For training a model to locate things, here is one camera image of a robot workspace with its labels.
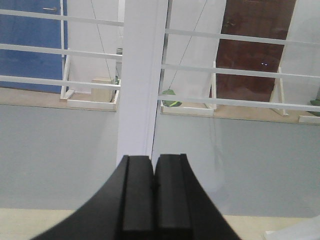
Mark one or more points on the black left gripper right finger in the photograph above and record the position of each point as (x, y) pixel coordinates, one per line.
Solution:
(183, 210)

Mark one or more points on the blue door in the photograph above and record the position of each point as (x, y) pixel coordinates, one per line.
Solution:
(35, 32)

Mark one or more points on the light wooden block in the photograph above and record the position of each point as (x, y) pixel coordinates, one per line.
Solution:
(102, 95)

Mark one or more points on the white door frame post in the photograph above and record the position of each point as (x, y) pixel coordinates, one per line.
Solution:
(143, 42)

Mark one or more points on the brown wooden door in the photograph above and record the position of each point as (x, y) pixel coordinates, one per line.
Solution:
(254, 18)

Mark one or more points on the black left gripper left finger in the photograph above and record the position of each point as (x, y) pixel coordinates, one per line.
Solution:
(122, 209)

